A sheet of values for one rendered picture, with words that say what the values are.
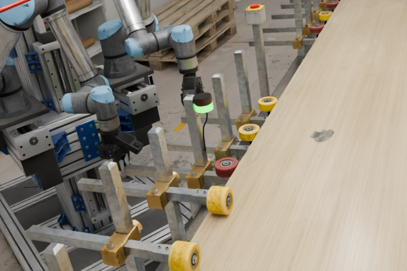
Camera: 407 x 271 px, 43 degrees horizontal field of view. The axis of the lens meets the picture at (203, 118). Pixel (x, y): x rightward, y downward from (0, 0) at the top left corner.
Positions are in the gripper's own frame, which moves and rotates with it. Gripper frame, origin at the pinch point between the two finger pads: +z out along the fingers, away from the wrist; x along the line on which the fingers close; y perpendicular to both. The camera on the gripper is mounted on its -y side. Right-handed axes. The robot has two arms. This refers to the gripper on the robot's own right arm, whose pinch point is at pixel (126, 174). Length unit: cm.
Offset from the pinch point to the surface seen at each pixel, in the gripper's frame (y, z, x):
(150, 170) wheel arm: -11.9, -4.0, 1.2
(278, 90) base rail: -30, 12, -106
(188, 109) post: -29.6, -27.9, -2.3
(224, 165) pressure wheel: -41.2, -9.0, 0.9
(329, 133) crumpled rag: -72, -11, -23
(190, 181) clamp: -29.5, -3.7, 4.9
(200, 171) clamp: -31.9, -5.5, 0.8
